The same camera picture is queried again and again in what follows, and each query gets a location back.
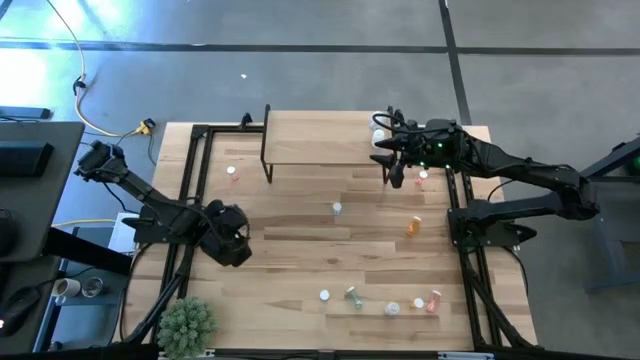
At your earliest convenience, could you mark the black computer mouse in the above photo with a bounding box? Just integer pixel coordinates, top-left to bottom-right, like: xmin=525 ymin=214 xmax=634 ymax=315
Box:
xmin=0 ymin=285 xmax=42 ymax=337

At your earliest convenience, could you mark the green artificial plant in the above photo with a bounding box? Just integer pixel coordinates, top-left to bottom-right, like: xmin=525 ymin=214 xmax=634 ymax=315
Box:
xmin=156 ymin=296 xmax=220 ymax=360

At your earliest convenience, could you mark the dark metal stand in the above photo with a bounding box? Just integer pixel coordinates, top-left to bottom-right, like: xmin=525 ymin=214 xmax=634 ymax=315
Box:
xmin=549 ymin=134 xmax=640 ymax=294

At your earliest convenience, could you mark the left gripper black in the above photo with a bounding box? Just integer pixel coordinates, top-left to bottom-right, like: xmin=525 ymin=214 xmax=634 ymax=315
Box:
xmin=199 ymin=199 xmax=253 ymax=268

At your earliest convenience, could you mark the flat black device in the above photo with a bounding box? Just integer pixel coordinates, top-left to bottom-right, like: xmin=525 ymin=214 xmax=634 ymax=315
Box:
xmin=0 ymin=105 xmax=53 ymax=121

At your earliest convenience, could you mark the teal bottle holding red pill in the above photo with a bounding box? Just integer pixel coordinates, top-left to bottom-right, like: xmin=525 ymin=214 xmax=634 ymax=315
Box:
xmin=343 ymin=285 xmax=364 ymax=310

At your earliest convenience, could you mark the wooden shelf black metal frame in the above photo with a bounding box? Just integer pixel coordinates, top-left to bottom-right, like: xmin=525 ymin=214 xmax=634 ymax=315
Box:
xmin=259 ymin=103 xmax=399 ymax=185

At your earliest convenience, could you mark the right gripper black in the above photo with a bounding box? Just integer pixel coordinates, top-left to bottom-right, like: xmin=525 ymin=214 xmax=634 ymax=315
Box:
xmin=370 ymin=118 xmax=469 ymax=171

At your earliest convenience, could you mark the black aluminium table frame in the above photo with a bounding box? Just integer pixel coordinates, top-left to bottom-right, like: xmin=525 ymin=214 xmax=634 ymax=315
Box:
xmin=119 ymin=122 xmax=539 ymax=360

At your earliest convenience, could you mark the metal cup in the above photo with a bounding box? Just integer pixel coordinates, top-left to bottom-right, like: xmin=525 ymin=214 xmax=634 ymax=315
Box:
xmin=81 ymin=276 xmax=105 ymax=299

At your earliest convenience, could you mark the yellow power cable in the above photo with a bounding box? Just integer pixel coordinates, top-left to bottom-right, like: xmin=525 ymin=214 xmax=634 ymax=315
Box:
xmin=47 ymin=0 xmax=154 ymax=139

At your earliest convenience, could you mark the white cup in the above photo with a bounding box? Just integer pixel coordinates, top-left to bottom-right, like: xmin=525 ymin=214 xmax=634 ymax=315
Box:
xmin=53 ymin=277 xmax=82 ymax=300

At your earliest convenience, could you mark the thin yellow cable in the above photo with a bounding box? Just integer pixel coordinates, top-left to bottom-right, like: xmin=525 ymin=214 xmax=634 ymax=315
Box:
xmin=51 ymin=217 xmax=119 ymax=229

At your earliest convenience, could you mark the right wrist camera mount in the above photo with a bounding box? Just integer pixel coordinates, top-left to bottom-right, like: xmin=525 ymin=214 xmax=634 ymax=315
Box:
xmin=388 ymin=162 xmax=407 ymax=190

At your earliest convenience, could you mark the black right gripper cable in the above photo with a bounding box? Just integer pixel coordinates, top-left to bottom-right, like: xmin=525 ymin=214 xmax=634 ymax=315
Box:
xmin=372 ymin=110 xmax=416 ymax=135

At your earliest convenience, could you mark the black box device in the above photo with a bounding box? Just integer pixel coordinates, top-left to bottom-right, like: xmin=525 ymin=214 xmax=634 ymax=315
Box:
xmin=0 ymin=141 xmax=55 ymax=179

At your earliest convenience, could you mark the black side desk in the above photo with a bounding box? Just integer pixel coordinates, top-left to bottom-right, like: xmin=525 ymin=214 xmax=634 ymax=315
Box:
xmin=0 ymin=121 xmax=86 ymax=264

